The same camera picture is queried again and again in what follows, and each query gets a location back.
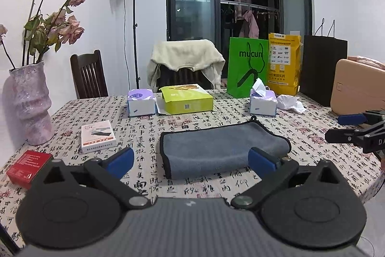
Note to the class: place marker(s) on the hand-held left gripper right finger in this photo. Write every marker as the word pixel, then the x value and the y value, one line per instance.
pixel 259 160

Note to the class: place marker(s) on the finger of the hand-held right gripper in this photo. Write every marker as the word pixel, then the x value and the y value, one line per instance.
pixel 338 136
pixel 350 119

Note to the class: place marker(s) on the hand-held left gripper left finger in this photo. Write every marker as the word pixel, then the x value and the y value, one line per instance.
pixel 121 162

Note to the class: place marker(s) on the grey towel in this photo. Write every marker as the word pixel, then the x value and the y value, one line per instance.
pixel 219 145

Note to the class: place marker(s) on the beige case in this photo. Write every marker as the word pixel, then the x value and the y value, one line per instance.
pixel 358 88

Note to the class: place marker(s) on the white flat box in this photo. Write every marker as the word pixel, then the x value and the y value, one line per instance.
pixel 96 136

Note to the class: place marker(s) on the purple tissue box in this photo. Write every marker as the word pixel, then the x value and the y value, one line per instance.
pixel 140 103
pixel 263 105

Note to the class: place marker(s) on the black paper bag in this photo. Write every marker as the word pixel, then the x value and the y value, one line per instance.
pixel 321 70

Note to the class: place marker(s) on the crumpled white tissue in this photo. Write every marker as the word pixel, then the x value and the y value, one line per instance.
pixel 290 103

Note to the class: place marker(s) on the pink cloth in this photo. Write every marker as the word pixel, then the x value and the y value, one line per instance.
pixel 368 60

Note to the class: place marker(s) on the yellow paper bag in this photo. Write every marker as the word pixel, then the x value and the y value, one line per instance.
pixel 284 64

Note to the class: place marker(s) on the lime green carton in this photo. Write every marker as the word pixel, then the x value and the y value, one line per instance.
pixel 188 102

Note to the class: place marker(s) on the green paper bag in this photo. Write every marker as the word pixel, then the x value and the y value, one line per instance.
pixel 245 70

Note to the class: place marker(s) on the dark wooden chair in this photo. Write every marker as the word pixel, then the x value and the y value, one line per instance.
pixel 183 78
pixel 88 76

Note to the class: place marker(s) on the red box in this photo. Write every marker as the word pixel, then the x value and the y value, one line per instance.
pixel 27 168

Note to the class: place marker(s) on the pink textured vase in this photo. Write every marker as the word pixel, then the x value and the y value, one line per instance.
pixel 30 103

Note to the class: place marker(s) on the cream fleece garment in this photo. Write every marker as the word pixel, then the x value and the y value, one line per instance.
pixel 183 53

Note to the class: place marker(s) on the hanging pink garment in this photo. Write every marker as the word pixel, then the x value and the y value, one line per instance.
pixel 249 25

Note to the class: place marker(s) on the dried pink roses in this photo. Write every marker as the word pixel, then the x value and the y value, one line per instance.
pixel 51 25

